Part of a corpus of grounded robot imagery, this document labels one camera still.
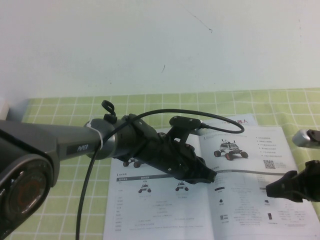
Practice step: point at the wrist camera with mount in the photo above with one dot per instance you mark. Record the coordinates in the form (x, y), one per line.
(301, 138)
(185, 121)

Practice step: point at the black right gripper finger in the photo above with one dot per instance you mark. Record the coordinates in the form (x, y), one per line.
(280, 186)
(292, 193)

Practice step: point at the white zip tie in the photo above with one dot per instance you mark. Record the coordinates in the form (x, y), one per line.
(100, 140)

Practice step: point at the green white checked tablecloth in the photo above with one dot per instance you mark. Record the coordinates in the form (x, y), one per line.
(62, 200)

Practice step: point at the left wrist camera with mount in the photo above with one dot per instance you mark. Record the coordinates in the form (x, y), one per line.
(185, 121)

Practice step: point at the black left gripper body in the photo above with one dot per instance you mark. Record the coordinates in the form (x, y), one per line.
(170, 160)

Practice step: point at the white product manual book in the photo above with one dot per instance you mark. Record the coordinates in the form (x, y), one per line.
(250, 200)

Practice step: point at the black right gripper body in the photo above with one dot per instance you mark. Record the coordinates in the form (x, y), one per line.
(311, 182)

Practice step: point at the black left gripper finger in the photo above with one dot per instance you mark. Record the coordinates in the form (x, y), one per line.
(208, 176)
(203, 162)

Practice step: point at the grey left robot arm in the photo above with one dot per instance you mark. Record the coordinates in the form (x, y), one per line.
(37, 142)

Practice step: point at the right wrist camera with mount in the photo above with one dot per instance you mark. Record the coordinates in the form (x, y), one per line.
(301, 138)

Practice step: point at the white box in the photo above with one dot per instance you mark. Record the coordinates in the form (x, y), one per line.
(3, 110)

